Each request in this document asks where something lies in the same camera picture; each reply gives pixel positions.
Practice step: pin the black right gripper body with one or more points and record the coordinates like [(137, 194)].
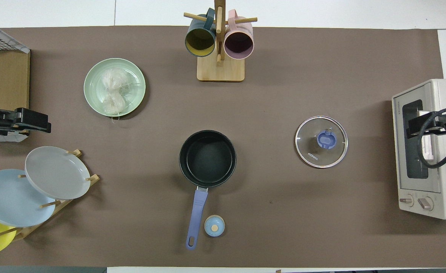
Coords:
[(422, 125)]

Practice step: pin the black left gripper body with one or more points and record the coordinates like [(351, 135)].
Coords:
[(33, 120)]

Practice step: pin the white vermicelli bundle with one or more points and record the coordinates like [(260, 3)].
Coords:
[(113, 91)]

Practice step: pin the glass lid blue knob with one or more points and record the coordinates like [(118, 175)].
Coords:
[(310, 142)]

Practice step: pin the grey plate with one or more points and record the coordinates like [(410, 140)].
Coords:
[(55, 172)]

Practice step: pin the light green plate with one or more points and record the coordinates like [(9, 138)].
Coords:
[(93, 89)]

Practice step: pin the light blue plate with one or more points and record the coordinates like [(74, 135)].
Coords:
[(10, 199)]

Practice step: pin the wooden plate rack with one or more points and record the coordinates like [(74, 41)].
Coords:
[(57, 204)]

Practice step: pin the beige toaster oven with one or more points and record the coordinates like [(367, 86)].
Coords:
[(445, 163)]

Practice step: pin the brown table mat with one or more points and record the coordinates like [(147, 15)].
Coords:
[(276, 113)]

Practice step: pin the dark teal mug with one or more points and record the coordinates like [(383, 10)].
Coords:
[(200, 41)]

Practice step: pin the wooden mug tree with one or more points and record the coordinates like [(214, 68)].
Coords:
[(221, 70)]

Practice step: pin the pink mug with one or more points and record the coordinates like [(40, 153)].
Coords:
[(239, 43)]

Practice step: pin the small blue cork-top jar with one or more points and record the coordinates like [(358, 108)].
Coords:
[(214, 225)]

